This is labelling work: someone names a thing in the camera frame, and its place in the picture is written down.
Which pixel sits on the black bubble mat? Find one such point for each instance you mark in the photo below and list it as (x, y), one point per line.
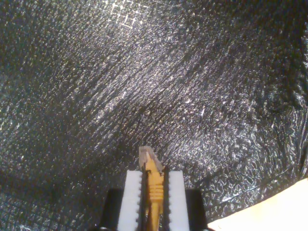
(96, 72)

